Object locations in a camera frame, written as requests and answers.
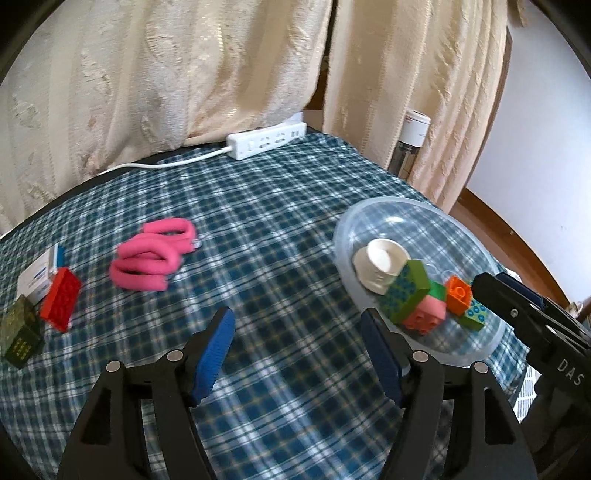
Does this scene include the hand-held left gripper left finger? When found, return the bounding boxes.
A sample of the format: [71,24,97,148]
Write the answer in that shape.
[55,307,237,480]

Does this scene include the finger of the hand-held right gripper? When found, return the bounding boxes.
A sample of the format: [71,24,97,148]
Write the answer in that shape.
[496,272,591,337]
[471,272,548,356]

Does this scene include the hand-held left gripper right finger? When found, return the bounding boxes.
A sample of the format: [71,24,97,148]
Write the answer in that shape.
[360,308,539,480]

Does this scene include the green toy brick blue studs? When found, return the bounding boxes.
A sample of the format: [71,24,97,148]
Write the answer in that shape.
[458,299,489,332]

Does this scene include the orange toy brick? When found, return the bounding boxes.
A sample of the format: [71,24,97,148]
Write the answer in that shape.
[444,275,474,317]

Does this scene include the pink toy brick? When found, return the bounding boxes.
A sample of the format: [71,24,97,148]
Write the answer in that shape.
[401,295,448,335]

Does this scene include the light green toy brick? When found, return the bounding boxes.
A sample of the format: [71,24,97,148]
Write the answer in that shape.
[379,259,433,325]

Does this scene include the white round cap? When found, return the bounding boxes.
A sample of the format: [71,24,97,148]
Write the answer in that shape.
[353,239,411,296]

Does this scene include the clear plastic bowl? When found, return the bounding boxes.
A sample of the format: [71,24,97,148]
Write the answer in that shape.
[332,196,509,367]

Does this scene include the red toy brick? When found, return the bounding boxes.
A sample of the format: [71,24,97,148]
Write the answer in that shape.
[39,267,83,334]

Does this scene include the dark green printed box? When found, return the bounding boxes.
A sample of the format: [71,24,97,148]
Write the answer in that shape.
[0,295,45,370]

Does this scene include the white plastic basket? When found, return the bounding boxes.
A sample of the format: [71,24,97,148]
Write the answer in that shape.
[508,362,541,423]

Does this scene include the blue plaid tablecloth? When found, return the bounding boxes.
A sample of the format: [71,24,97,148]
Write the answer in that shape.
[0,129,536,480]

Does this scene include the bottle with white lid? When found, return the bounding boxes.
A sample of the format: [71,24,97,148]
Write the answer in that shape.
[390,108,432,182]

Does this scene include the white medicine box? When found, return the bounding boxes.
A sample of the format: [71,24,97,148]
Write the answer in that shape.
[16,243,65,301]

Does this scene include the white power strip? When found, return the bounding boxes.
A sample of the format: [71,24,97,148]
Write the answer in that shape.
[226,121,308,161]

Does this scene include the cream patterned curtain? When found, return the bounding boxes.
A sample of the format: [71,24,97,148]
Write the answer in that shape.
[0,0,333,236]
[321,0,522,215]

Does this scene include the white power cable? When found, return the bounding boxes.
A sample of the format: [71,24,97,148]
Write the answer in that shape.
[99,145,234,176]

